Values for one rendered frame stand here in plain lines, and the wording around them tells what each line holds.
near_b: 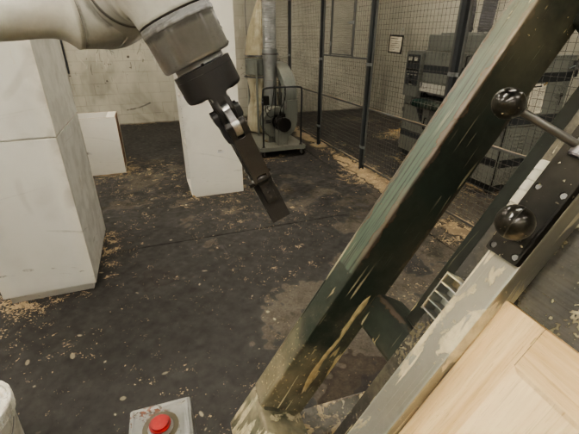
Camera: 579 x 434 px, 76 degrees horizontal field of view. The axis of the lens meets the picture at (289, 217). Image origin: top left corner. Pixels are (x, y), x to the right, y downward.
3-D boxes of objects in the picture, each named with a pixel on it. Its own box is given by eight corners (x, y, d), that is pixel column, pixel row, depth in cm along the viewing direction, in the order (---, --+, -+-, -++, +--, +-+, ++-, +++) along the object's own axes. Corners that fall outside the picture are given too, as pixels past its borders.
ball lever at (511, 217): (495, 235, 49) (484, 226, 38) (513, 211, 49) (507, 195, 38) (524, 251, 48) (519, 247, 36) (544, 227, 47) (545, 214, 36)
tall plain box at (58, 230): (34, 244, 319) (-47, 13, 243) (109, 233, 338) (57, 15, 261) (1, 309, 243) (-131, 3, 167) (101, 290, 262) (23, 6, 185)
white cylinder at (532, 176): (547, 165, 52) (511, 213, 54) (536, 156, 51) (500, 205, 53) (567, 172, 50) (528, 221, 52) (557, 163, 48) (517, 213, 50)
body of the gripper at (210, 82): (231, 48, 42) (266, 121, 47) (221, 52, 50) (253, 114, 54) (172, 78, 42) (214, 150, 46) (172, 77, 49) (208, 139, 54)
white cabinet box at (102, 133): (82, 167, 511) (68, 114, 479) (127, 162, 529) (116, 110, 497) (77, 177, 472) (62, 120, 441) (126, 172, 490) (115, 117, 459)
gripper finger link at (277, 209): (269, 173, 54) (270, 174, 53) (289, 212, 57) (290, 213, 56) (251, 183, 53) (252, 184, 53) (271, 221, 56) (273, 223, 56)
